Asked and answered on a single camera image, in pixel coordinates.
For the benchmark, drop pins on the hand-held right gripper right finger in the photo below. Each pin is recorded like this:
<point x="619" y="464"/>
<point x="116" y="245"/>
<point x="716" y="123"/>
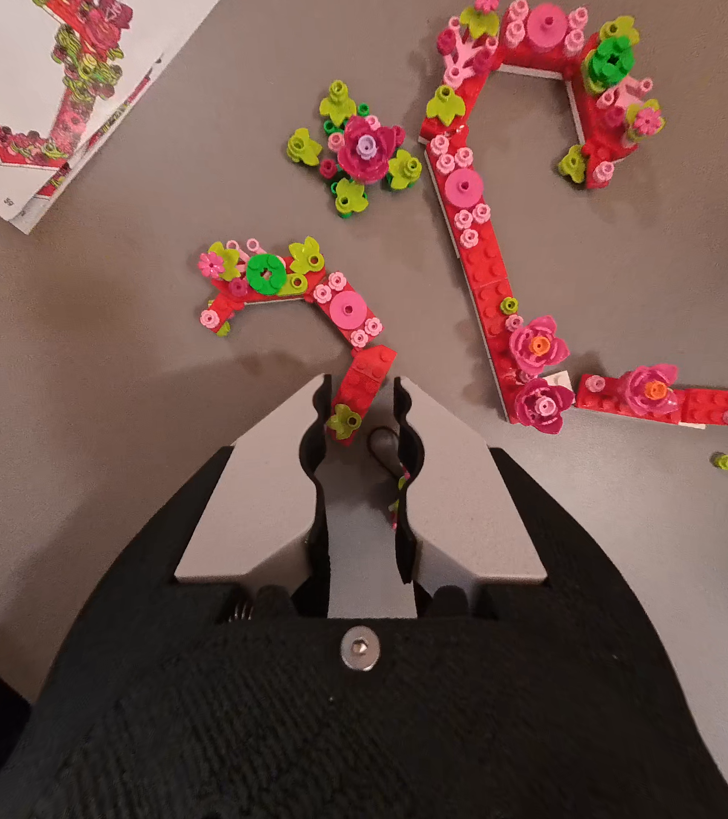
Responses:
<point x="472" y="518"/>

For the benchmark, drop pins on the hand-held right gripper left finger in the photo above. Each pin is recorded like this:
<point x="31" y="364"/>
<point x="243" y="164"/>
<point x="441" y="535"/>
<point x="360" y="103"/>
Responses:
<point x="255" y="512"/>

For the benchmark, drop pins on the curved red brick heart section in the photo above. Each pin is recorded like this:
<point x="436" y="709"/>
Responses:
<point x="364" y="377"/>

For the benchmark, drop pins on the red brick section two roses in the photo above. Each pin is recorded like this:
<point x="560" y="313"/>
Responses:
<point x="703" y="403"/>

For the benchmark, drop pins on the large red brick heart section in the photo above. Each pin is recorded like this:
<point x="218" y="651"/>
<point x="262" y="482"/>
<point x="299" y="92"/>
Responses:
<point x="479" y="256"/>

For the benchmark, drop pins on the brick rose with green leaves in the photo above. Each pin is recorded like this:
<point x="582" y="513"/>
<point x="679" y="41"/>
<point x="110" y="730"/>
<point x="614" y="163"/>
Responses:
<point x="367" y="153"/>

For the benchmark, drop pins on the building instruction booklet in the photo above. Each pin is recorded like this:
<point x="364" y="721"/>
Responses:
<point x="12" y="57"/>

